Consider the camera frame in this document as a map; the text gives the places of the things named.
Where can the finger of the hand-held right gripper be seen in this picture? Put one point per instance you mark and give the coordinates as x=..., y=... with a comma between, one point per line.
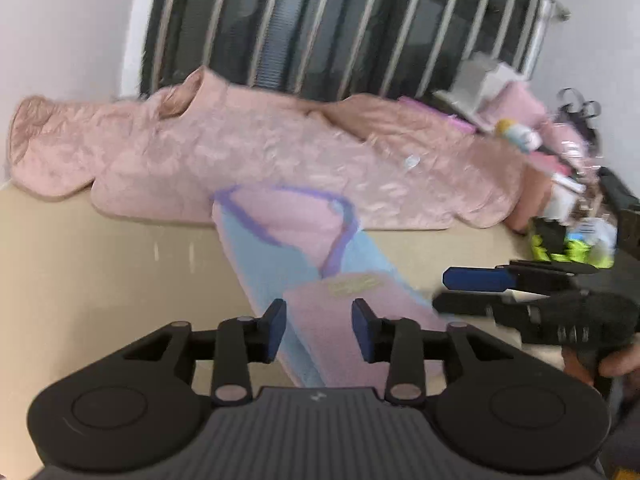
x=465, y=304
x=475, y=279

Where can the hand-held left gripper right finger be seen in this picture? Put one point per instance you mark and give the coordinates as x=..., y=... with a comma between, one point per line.
x=362, y=330

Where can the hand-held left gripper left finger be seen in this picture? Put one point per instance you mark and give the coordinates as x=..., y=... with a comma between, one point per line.
x=275, y=330

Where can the pink blue purple-trimmed garment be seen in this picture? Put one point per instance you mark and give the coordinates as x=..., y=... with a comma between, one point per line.
x=310, y=225

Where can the person's right hand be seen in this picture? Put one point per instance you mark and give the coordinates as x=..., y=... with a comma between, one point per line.
x=620, y=360

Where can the black yellow glove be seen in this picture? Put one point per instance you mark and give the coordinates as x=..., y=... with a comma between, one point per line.
x=550, y=249

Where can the pink storage box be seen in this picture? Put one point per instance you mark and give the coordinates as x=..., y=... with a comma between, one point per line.
x=537, y=195

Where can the white yellow plush toy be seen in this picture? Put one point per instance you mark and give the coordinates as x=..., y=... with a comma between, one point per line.
x=520, y=136

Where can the pink frilly fabric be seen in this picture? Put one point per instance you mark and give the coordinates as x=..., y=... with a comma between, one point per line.
x=567, y=142

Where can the pink quilted jacket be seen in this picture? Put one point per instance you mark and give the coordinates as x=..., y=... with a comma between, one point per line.
x=225, y=160

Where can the pink pouch bag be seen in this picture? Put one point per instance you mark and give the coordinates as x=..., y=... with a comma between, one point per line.
x=520, y=105

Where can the stack of white boxes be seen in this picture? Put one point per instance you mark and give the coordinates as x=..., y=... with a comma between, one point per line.
x=475, y=80

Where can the window with steel bars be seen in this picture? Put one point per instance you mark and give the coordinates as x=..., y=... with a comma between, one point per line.
x=350, y=20

